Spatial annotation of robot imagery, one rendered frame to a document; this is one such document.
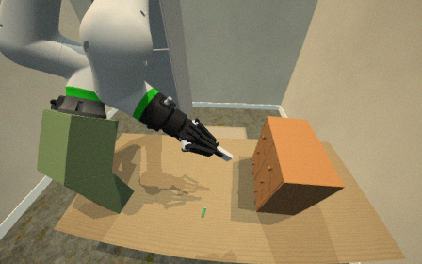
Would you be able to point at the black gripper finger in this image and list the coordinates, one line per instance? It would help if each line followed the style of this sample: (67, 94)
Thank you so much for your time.
(203, 147)
(205, 134)

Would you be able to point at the brown wooden drawer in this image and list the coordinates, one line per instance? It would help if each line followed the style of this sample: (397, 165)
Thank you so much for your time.
(258, 193)
(274, 176)
(260, 151)
(266, 137)
(264, 182)
(255, 165)

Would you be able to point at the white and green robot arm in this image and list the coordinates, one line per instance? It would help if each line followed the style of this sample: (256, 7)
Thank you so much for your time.
(115, 53)

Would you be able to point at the orange chest of drawers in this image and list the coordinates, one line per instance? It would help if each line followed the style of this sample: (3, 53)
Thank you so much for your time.
(307, 171)

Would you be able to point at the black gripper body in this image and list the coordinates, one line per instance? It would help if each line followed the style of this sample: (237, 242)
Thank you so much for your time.
(178, 125)

